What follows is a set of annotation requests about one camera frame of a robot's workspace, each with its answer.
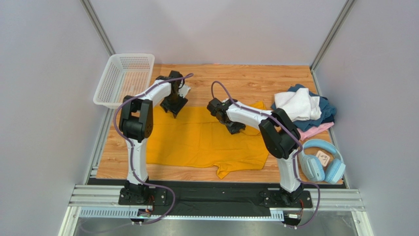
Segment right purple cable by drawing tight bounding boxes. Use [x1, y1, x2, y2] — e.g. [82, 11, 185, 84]
[210, 80, 321, 229]

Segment purple cable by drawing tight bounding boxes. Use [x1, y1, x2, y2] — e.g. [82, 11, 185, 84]
[113, 72, 194, 225]
[210, 80, 321, 229]

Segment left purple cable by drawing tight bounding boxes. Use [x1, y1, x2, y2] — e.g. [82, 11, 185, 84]
[113, 72, 194, 225]

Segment white plastic basket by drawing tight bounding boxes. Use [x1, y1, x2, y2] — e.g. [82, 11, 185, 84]
[93, 53, 155, 109]

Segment white t-shirt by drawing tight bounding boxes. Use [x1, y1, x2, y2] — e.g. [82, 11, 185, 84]
[274, 88, 322, 121]

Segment pink item inside headphones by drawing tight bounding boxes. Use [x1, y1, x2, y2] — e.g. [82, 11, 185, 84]
[315, 150, 330, 167]

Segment blue t-shirt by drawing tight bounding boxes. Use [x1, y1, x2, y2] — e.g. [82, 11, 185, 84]
[271, 84, 337, 131]

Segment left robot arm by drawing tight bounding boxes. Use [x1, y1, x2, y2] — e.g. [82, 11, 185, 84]
[114, 70, 193, 202]

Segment light blue headphones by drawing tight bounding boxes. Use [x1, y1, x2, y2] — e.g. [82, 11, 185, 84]
[298, 139, 346, 184]

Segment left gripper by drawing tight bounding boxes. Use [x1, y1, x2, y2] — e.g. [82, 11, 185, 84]
[160, 91, 188, 118]

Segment pink garment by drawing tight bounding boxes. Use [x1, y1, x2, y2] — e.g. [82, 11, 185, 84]
[297, 122, 334, 141]

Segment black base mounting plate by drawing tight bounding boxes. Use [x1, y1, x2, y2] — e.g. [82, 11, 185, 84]
[118, 180, 328, 217]

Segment yellow t-shirt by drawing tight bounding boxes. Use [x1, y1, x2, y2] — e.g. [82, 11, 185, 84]
[146, 107, 269, 179]

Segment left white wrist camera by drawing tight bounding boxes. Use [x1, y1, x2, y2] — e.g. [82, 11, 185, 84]
[178, 84, 191, 98]

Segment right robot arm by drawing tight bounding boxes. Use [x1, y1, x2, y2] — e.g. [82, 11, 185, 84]
[207, 98, 303, 200]

